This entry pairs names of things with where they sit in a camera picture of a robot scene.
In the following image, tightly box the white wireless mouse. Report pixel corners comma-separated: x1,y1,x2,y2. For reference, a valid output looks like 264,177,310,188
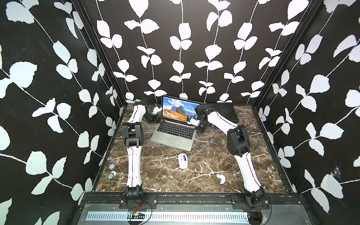
178,153,188,169

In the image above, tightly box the white mouse battery cover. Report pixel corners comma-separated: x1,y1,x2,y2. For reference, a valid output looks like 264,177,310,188
216,174,226,185

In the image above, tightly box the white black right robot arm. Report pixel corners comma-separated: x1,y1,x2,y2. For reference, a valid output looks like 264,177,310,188
195,105,265,209

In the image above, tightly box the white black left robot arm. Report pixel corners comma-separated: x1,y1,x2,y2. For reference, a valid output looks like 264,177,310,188
121,98,159,205

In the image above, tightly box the silver open laptop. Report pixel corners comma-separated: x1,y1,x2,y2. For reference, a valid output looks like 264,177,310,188
151,95,201,152

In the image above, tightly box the black flat electronics box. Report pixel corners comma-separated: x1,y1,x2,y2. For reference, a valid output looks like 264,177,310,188
201,103,239,123

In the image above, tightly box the blue round table marker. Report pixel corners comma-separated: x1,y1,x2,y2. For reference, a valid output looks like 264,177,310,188
108,164,115,170

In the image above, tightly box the green round table marker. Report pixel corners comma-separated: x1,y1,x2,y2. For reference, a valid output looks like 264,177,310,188
107,171,116,180

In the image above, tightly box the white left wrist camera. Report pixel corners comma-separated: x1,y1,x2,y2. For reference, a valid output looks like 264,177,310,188
152,104,162,114

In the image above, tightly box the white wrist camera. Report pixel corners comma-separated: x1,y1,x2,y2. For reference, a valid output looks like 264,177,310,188
187,114,200,127
152,104,162,114

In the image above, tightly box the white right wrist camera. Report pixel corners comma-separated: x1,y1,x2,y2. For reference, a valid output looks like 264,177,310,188
187,114,200,127

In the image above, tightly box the white slotted cable duct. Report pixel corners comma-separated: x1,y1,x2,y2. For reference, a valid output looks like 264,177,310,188
85,211,249,223

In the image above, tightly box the black front mounting rail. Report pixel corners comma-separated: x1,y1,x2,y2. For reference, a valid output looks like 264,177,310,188
79,192,306,212

